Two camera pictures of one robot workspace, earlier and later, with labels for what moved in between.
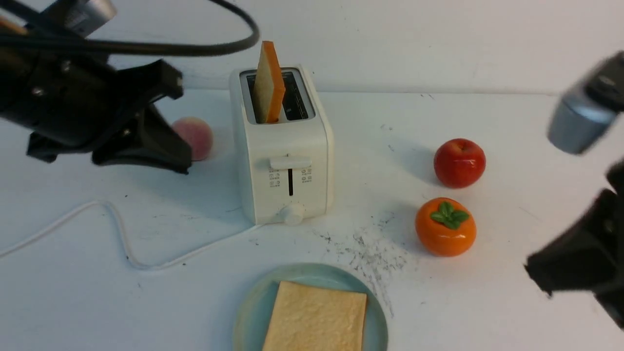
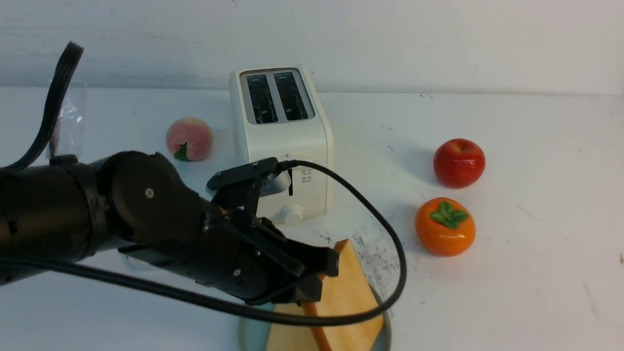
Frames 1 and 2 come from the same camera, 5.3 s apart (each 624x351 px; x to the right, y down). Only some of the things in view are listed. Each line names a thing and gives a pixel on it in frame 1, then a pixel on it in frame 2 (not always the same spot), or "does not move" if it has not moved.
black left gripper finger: [136, 87] -> [321, 260]
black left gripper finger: [152, 141] -> [308, 288]
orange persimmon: [445, 226] does not move
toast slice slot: [269, 87] -> [349, 291]
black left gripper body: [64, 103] -> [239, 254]
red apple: [459, 163] does not move
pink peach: [198, 133] does not move
